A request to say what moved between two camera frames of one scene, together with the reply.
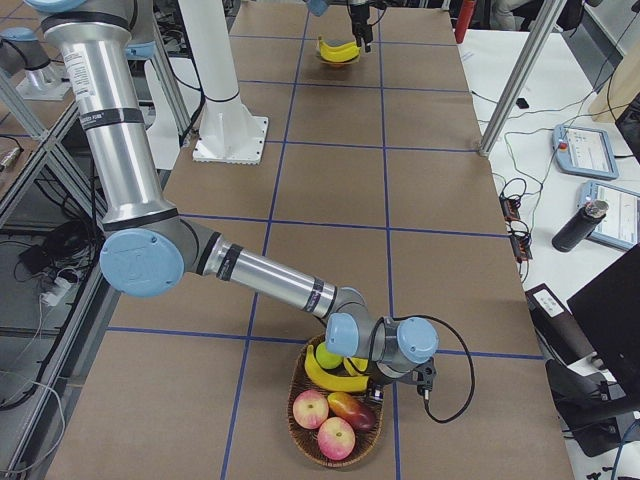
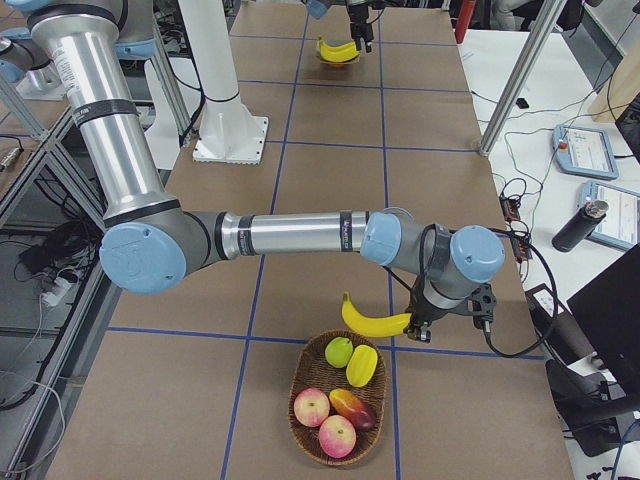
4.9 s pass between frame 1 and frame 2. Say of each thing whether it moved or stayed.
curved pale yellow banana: stayed
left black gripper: stayed
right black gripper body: moved
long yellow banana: stayed
